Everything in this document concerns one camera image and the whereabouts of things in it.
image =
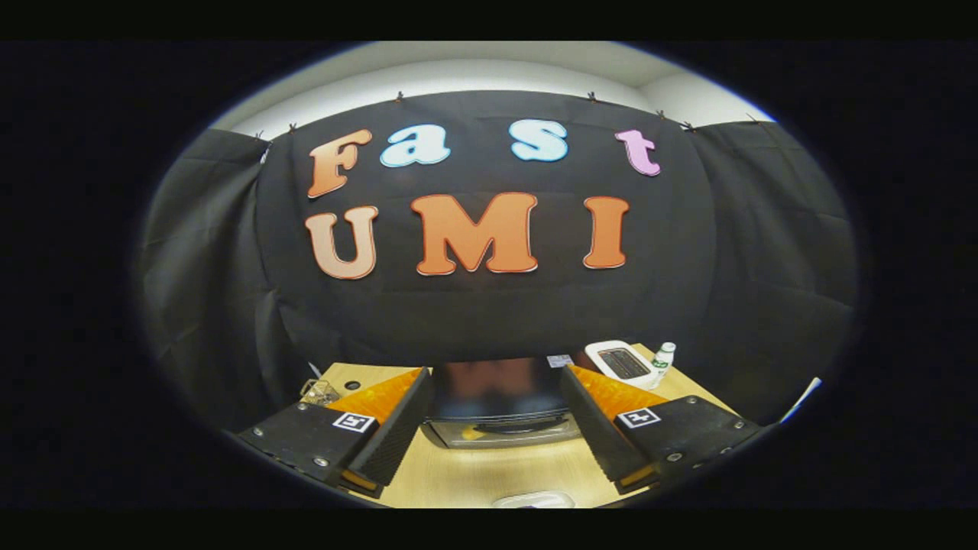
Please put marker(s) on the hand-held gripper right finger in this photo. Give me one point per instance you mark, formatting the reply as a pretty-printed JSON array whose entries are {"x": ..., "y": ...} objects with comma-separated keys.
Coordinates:
[{"x": 592, "y": 428}]

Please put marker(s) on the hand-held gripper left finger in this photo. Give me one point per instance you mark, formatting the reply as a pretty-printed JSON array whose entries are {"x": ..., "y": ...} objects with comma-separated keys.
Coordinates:
[{"x": 397, "y": 435}]

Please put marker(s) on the yellow croissant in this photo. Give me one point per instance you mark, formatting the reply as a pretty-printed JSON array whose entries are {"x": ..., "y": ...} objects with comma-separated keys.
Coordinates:
[{"x": 471, "y": 434}]

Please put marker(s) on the black toaster oven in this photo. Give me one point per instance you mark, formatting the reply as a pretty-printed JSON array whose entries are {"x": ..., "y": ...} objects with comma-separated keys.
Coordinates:
[{"x": 497, "y": 382}]

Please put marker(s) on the white plate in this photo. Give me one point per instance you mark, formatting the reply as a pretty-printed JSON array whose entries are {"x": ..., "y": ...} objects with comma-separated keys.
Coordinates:
[{"x": 535, "y": 500}]

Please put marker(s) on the white bottle green label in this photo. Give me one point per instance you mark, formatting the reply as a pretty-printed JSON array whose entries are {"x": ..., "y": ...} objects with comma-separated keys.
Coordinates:
[{"x": 662, "y": 363}]

